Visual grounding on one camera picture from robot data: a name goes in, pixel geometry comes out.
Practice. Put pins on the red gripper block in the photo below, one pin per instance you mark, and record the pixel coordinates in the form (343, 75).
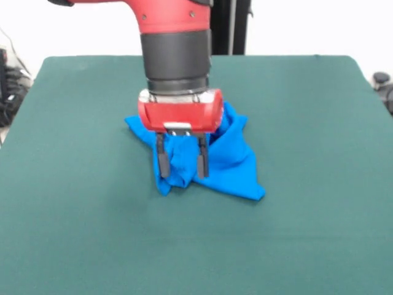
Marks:
(181, 116)

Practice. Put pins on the blue shirt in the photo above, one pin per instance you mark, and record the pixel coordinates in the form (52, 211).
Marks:
(233, 159)

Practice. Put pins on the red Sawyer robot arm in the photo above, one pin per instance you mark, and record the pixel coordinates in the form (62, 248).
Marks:
(175, 46)

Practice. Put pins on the dark green table cloth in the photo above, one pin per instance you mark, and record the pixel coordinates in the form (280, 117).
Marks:
(196, 246)

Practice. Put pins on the grey stand foot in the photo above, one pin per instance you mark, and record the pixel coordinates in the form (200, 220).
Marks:
(382, 78)

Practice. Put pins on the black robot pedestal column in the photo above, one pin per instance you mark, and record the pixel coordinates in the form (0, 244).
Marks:
(230, 27)

